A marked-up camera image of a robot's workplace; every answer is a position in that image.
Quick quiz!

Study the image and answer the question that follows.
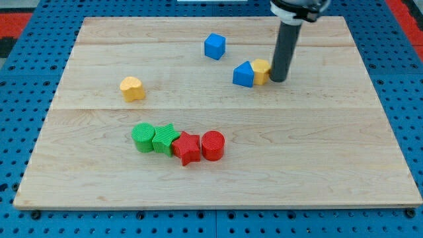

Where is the red star block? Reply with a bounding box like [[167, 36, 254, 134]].
[[172, 131, 201, 166]]

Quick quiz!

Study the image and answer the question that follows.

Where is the yellow heart block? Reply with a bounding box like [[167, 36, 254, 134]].
[[120, 76, 145, 102]]

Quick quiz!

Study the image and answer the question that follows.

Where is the blue cube block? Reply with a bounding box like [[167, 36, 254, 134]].
[[204, 33, 226, 60]]

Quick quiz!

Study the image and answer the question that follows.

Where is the yellow hexagon block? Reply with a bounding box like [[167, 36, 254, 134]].
[[251, 59, 270, 85]]

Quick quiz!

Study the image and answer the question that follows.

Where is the green cylinder block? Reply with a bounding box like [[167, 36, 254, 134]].
[[132, 122, 155, 153]]

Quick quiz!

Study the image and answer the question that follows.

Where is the red cylinder block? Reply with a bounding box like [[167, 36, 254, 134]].
[[201, 130, 225, 161]]

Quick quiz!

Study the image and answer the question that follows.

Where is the green star block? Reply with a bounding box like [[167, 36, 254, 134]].
[[152, 124, 180, 157]]

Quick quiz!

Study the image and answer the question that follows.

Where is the blue triangle block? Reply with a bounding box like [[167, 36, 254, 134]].
[[232, 61, 254, 88]]

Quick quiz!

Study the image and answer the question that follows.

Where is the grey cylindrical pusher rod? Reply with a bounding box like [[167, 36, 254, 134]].
[[270, 22, 301, 83]]

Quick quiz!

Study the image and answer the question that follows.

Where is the wooden board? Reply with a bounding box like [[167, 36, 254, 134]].
[[13, 17, 422, 210]]

